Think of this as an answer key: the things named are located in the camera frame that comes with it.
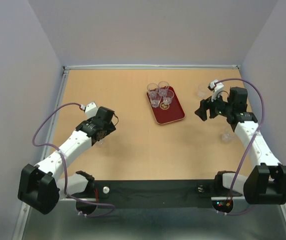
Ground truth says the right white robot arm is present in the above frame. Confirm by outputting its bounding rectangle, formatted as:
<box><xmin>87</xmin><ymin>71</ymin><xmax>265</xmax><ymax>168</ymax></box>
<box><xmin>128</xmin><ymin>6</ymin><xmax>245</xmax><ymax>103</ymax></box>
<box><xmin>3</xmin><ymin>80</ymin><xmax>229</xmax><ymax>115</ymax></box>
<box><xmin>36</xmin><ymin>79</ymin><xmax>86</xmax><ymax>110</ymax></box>
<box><xmin>195</xmin><ymin>84</ymin><xmax>286</xmax><ymax>205</ymax></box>

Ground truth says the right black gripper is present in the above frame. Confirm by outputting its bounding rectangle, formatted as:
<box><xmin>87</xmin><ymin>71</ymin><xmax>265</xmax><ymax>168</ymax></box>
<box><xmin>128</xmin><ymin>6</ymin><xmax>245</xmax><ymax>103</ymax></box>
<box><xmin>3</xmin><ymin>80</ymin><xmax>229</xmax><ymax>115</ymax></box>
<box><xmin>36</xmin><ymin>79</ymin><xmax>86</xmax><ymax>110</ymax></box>
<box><xmin>194</xmin><ymin>89</ymin><xmax>233</xmax><ymax>121</ymax></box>

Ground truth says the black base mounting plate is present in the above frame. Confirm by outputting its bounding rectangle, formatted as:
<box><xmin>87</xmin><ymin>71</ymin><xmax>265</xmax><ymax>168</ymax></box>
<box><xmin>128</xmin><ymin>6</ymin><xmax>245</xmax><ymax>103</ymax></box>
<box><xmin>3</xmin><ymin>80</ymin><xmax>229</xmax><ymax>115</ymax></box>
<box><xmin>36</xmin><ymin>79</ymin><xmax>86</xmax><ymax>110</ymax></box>
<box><xmin>67</xmin><ymin>179</ymin><xmax>243</xmax><ymax>210</ymax></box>

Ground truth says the clear faceted glass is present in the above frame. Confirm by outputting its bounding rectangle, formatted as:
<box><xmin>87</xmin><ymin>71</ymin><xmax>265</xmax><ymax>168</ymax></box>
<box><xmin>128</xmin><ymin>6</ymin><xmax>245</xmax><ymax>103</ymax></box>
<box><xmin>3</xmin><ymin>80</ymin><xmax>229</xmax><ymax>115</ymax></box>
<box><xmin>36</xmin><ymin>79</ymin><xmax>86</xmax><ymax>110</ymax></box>
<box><xmin>147</xmin><ymin>83</ymin><xmax>159</xmax><ymax>99</ymax></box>

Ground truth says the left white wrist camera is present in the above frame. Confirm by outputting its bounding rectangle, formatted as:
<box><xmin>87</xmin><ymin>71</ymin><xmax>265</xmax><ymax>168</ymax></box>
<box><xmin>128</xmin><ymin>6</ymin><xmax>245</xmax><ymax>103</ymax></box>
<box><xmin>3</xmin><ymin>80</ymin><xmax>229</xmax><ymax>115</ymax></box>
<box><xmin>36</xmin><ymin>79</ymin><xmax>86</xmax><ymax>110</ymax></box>
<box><xmin>84</xmin><ymin>102</ymin><xmax>98</xmax><ymax>119</ymax></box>

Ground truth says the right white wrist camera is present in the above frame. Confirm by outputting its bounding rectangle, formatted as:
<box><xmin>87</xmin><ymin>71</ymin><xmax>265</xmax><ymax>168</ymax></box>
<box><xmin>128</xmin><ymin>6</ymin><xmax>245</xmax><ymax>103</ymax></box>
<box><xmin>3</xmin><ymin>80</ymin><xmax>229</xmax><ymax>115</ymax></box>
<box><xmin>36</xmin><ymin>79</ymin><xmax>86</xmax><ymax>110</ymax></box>
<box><xmin>208</xmin><ymin>79</ymin><xmax>225</xmax><ymax>102</ymax></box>

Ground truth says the red lacquer tray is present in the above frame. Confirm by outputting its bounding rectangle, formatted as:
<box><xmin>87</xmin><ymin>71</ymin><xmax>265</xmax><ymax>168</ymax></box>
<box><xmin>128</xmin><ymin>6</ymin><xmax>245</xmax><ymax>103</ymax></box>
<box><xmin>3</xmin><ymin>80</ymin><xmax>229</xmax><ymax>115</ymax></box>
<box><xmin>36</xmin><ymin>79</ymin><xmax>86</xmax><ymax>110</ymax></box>
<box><xmin>151</xmin><ymin>86</ymin><xmax>185</xmax><ymax>125</ymax></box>

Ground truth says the left aluminium side rail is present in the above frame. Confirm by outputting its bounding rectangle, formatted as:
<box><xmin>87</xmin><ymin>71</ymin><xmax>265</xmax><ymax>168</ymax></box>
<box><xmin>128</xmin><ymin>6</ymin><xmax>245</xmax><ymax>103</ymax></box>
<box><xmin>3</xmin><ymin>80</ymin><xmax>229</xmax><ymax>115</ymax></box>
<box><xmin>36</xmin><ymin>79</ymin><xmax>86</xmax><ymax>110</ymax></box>
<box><xmin>12</xmin><ymin>70</ymin><xmax>69</xmax><ymax>240</ymax></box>

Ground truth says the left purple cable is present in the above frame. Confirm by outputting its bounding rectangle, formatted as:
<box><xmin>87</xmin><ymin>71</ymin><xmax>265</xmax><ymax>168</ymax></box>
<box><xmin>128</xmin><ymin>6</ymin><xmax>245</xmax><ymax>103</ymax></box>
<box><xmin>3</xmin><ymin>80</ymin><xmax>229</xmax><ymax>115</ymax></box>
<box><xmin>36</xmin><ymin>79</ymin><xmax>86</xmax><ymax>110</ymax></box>
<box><xmin>32</xmin><ymin>102</ymin><xmax>116</xmax><ymax>218</ymax></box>

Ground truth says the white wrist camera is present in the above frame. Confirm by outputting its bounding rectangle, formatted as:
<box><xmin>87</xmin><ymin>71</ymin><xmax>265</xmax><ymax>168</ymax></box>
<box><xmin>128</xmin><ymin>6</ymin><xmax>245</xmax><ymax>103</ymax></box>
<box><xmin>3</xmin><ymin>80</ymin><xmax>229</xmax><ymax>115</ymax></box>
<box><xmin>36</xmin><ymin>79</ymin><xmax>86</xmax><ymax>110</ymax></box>
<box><xmin>84</xmin><ymin>102</ymin><xmax>98</xmax><ymax>119</ymax></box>
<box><xmin>208</xmin><ymin>79</ymin><xmax>225</xmax><ymax>102</ymax></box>

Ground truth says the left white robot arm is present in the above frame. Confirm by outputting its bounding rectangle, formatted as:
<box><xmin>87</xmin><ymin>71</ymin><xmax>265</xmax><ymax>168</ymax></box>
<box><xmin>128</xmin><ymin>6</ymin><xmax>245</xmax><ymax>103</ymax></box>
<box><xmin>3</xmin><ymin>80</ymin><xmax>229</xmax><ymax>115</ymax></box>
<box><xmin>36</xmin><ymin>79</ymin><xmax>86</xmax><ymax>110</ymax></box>
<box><xmin>17</xmin><ymin>102</ymin><xmax>116</xmax><ymax>215</ymax></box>

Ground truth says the aluminium table edge rail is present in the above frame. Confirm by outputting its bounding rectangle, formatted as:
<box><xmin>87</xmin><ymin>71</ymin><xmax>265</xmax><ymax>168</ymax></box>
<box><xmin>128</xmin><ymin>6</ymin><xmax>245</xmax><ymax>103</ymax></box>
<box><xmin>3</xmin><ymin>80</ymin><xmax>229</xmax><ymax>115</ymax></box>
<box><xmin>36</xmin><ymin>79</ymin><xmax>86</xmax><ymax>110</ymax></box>
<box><xmin>63</xmin><ymin>64</ymin><xmax>239</xmax><ymax>71</ymax></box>

